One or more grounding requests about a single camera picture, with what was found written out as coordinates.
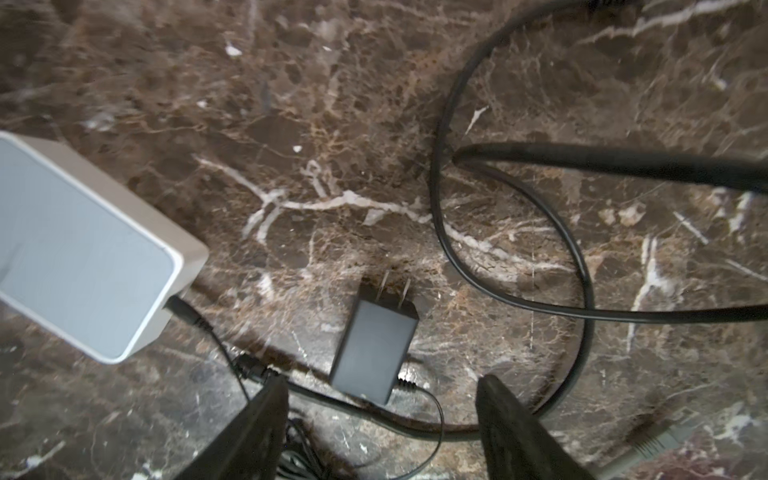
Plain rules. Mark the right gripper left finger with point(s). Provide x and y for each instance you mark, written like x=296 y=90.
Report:
x=249 y=447

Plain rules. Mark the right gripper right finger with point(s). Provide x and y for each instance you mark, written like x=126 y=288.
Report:
x=516 y=446

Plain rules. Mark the small black power adapter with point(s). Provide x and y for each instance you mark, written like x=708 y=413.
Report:
x=375 y=342

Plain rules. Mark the white network switch box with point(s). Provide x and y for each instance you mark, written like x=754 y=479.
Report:
x=85 y=257

